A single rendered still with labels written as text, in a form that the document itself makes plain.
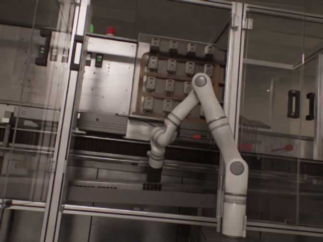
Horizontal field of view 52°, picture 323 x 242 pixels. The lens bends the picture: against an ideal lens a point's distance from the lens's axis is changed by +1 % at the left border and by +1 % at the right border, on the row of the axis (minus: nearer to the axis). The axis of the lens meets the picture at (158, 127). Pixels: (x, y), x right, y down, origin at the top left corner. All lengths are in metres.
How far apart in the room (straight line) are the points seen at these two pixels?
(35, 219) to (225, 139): 1.17
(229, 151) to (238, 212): 0.27
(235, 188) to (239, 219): 0.12
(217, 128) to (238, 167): 0.19
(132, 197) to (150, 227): 0.34
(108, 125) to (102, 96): 0.47
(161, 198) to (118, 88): 0.90
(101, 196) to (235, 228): 0.70
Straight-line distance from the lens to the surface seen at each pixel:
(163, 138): 1.51
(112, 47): 2.41
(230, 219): 1.44
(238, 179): 1.43
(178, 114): 1.52
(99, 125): 1.87
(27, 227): 2.07
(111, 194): 1.74
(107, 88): 2.31
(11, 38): 2.53
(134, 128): 2.19
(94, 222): 2.01
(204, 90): 1.51
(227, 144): 1.49
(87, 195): 1.75
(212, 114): 1.48
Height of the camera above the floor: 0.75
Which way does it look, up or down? 9 degrees up
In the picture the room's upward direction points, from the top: 6 degrees clockwise
